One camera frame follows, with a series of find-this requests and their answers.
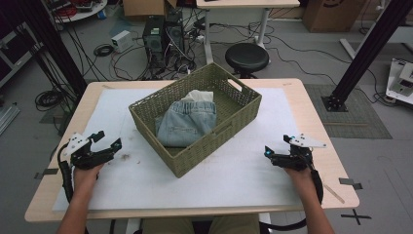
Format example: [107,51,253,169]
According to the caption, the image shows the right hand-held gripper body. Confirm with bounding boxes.
[273,133,327,173]

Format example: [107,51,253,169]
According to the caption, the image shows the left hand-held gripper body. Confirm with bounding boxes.
[62,132,114,171]

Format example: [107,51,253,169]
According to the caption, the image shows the green woven basket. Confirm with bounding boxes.
[128,61,263,179]

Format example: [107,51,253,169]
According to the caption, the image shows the light blue denim skirt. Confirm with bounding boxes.
[154,89,218,149]

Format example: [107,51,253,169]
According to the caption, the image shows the person's left hand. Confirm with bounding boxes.
[73,163,105,193]

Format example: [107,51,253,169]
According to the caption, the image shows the person's right hand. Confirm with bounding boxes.
[283,167,314,193]

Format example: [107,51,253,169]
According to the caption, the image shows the thin wooden stick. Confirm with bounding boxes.
[321,182,346,205]

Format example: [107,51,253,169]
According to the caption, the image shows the white foam mat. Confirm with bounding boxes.
[52,87,305,213]

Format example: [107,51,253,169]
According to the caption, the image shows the black tape strip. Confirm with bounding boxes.
[338,176,363,191]

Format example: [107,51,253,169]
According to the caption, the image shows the grey floor mat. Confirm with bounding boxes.
[304,83,394,140]

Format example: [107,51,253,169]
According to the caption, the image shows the black round stool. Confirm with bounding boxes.
[224,42,271,80]

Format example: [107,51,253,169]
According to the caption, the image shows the person's khaki trousers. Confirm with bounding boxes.
[140,214,261,234]

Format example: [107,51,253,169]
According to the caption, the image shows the small white box device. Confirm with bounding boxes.
[110,29,134,54]

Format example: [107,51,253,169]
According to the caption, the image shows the black metal beam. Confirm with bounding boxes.
[320,0,413,113]
[19,0,88,97]

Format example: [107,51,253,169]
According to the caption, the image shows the black computer tower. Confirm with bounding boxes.
[141,15,167,71]

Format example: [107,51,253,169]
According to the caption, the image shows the grey metal rack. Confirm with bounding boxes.
[0,22,43,89]

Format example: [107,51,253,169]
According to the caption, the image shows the round white table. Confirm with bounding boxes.
[45,0,109,24]

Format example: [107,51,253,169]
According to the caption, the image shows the white machine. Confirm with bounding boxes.
[385,58,413,105]

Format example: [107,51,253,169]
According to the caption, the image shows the large cardboard box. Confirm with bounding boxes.
[302,0,368,33]

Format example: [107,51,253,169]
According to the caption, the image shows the open cardboard box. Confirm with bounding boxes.
[122,0,178,18]

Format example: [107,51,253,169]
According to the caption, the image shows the white desk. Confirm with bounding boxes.
[195,0,301,65]

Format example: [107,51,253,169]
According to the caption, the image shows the large black cable coil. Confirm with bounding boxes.
[34,89,66,112]

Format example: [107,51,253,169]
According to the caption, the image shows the small black cable coil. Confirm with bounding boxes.
[93,43,115,58]

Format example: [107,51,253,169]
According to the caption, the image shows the metal rail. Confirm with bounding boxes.
[0,102,20,136]

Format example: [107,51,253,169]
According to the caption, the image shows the tangle of black cables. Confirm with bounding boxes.
[110,6,208,81]

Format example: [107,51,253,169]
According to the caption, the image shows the white desk frame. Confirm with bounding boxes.
[339,24,413,60]

